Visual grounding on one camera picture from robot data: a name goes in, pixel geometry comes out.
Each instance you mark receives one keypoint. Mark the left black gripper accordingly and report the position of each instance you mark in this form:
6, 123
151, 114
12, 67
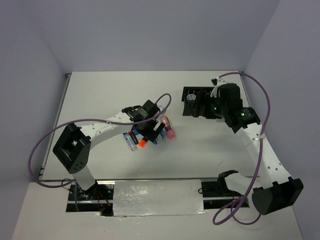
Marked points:
148, 134

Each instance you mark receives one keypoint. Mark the clear blue capped pen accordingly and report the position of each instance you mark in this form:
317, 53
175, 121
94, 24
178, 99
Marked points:
129, 142

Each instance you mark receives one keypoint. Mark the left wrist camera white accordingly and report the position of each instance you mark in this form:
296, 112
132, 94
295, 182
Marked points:
136, 113

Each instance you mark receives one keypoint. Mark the black slotted organizer box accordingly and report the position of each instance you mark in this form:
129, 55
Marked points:
202, 106

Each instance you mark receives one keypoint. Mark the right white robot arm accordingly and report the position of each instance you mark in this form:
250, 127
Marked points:
276, 188

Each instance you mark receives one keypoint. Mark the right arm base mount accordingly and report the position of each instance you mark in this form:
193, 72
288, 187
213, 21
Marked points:
214, 196

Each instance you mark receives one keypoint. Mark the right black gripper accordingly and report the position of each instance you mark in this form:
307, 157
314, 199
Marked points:
218, 97

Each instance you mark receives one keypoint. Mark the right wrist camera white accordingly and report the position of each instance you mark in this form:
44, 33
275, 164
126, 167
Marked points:
217, 82

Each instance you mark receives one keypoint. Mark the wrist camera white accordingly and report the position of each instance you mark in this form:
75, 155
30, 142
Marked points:
217, 82
136, 113

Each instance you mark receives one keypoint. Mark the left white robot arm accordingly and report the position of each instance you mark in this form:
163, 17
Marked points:
75, 142

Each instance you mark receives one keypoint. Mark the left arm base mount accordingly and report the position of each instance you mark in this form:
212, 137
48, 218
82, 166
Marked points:
101, 202

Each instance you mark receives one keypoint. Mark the pink capped highlighter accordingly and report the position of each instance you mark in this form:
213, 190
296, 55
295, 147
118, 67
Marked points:
132, 135

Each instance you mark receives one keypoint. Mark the orange capped highlighter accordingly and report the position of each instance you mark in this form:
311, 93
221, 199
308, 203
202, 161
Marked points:
143, 142

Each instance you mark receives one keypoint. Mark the pink glue stick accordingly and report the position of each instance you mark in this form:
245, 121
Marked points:
171, 135

